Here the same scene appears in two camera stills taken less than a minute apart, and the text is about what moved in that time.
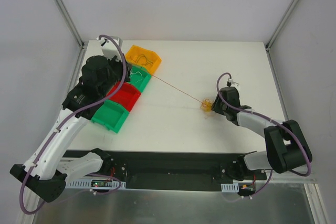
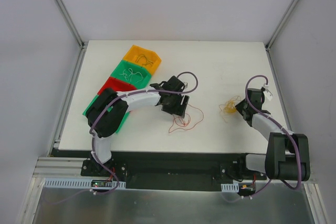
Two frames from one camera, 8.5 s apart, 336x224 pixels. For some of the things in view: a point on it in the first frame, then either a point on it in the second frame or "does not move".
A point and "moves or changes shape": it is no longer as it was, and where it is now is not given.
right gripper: [218, 105] -> [243, 108]
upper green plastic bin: [139, 77] does not move
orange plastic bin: [144, 57] does not move
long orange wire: [176, 89] -> [182, 126]
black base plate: [169, 170] does not move
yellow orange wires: [206, 107] moves or changes shape
